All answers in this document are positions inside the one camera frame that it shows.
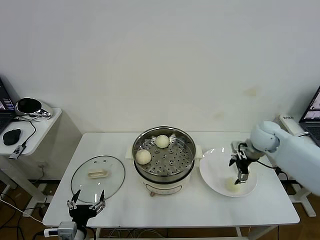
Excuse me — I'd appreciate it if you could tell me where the white rectangular work table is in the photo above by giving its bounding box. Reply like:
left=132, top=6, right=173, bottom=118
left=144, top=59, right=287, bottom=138
left=41, top=131, right=301, bottom=240

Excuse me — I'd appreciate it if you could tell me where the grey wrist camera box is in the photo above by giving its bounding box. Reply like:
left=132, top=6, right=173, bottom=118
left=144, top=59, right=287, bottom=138
left=231, top=141, right=247, bottom=153
left=57, top=221, right=78, bottom=237

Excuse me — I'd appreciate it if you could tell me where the grey usb hub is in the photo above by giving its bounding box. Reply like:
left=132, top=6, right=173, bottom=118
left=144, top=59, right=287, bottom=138
left=8, top=145, right=26, bottom=160

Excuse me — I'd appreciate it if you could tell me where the steel perforated steamer basket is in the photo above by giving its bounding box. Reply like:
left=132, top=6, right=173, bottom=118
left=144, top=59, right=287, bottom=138
left=131, top=126, right=197, bottom=183

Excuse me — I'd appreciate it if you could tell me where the round glass pot lid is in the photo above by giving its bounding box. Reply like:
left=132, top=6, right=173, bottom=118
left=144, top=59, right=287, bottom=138
left=70, top=155, right=126, bottom=203

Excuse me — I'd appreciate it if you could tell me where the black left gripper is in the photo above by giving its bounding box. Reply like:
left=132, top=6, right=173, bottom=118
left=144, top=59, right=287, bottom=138
left=66, top=188, right=107, bottom=228

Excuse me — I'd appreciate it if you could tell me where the large white round plate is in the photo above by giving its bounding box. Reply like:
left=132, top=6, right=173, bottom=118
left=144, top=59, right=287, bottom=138
left=199, top=147, right=258, bottom=198

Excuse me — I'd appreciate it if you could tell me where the white steamed baozi bun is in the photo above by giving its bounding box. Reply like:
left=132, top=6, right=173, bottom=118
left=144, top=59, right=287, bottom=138
left=224, top=176, right=241, bottom=193
left=135, top=149, right=152, bottom=165
left=154, top=134, right=170, bottom=149

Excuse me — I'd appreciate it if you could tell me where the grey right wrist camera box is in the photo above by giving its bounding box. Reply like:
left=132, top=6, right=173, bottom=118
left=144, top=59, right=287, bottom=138
left=231, top=141, right=247, bottom=153

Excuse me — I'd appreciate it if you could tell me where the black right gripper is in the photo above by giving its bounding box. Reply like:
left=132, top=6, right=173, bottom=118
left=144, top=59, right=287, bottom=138
left=228, top=149, right=251, bottom=186

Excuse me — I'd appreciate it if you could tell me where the black silver headset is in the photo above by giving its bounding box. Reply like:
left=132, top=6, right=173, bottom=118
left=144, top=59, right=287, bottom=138
left=14, top=97, right=55, bottom=122

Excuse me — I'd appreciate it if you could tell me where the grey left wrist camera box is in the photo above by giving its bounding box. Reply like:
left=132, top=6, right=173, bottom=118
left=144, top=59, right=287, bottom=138
left=57, top=221, right=78, bottom=237

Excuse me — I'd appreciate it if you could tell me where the cream electric cooker base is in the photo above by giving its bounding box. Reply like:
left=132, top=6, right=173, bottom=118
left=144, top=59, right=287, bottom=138
left=124, top=144, right=203, bottom=198

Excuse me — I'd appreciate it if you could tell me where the black computer mouse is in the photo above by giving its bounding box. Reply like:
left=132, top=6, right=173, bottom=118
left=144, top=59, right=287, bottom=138
left=2, top=128, right=22, bottom=146

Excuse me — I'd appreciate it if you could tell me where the black open laptop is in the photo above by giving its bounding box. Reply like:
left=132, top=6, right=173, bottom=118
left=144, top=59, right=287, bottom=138
left=298, top=84, right=320, bottom=147
left=0, top=78, right=16, bottom=135

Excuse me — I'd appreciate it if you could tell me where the thin black desk cable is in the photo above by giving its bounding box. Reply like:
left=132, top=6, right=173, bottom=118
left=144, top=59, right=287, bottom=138
left=11, top=117, right=36, bottom=148

